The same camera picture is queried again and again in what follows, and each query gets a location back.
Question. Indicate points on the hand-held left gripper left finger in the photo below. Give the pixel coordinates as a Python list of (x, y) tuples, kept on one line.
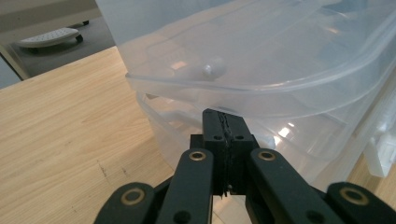
[(214, 130)]

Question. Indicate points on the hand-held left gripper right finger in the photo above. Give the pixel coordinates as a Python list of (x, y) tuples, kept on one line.
[(239, 137)]

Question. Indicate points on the clear plastic storage box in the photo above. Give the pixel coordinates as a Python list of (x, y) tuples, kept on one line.
[(264, 62)]

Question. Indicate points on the white wheeled platform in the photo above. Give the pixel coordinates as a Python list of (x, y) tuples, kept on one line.
[(49, 37)]

